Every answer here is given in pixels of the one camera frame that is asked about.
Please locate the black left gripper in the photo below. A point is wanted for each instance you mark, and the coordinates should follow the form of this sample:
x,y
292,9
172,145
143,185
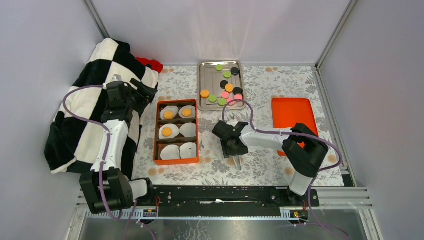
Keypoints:
x,y
146,93

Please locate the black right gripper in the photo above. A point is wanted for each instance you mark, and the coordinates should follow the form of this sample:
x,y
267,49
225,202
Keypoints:
x,y
227,151

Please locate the yellow cookie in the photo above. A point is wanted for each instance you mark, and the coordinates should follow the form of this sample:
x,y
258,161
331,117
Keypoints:
x,y
229,88
204,94
187,112
168,115
166,132

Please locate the stainless steel tray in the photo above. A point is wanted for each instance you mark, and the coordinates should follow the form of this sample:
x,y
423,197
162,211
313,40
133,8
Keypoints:
x,y
209,79

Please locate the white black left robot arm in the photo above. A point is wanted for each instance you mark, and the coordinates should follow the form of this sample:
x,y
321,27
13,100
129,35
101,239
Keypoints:
x,y
106,188

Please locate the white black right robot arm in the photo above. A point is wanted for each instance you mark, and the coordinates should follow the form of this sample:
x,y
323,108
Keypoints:
x,y
304,149

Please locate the white paper cookie liner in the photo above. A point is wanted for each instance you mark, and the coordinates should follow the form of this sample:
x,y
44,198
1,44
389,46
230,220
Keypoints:
x,y
188,150
175,129
170,152
188,130
193,108
172,108

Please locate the red cloth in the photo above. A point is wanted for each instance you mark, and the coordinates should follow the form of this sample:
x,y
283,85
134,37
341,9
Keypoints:
x,y
152,64

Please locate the green cookie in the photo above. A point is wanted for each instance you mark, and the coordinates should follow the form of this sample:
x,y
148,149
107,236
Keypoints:
x,y
219,67
227,74
222,102
212,98

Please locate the pink cookie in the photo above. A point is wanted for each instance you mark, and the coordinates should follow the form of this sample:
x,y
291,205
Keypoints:
x,y
230,101
238,98
225,95

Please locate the orange cookie box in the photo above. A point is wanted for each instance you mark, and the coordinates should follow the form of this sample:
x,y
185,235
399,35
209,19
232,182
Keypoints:
x,y
179,140

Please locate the black white checkered blanket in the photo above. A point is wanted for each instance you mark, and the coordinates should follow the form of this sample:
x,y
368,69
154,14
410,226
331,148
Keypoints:
x,y
73,145

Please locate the orange box lid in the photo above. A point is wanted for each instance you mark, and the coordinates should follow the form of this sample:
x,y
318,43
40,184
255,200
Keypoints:
x,y
287,112

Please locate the black cookie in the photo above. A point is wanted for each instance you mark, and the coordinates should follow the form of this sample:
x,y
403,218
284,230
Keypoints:
x,y
223,84
235,71
237,91

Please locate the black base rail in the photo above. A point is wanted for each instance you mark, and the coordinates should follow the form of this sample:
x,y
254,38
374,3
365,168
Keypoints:
x,y
225,201

